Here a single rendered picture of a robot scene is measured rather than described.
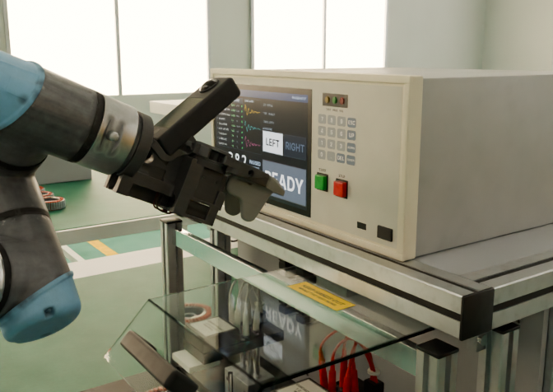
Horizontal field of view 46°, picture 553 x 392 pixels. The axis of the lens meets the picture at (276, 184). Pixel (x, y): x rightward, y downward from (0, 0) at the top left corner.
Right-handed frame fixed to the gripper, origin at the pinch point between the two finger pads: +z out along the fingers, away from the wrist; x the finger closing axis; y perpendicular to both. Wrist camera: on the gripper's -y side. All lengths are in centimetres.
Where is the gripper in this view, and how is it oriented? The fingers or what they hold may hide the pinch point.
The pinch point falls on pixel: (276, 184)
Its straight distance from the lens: 78.5
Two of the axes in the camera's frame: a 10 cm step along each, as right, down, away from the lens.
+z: 7.5, 3.1, 5.9
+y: -3.5, 9.4, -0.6
